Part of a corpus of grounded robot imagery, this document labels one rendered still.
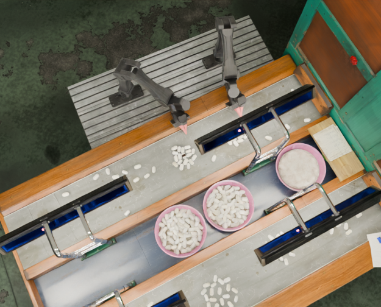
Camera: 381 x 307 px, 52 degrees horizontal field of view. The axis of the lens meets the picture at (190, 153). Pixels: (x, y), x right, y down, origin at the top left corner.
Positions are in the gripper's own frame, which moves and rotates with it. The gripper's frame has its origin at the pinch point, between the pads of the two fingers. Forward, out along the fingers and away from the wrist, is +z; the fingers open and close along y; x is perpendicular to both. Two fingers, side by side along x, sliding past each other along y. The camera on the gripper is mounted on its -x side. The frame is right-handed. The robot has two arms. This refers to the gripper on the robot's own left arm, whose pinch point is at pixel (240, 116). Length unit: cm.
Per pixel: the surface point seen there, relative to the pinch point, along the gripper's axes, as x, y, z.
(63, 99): 125, -91, -22
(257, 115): -29.6, -1.6, -10.0
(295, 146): -11.9, 20.3, 25.7
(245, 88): 13.5, 12.5, -7.9
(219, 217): -21, -35, 38
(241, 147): -3.0, -6.2, 16.1
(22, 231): -29, -116, -10
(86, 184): 10, -90, 1
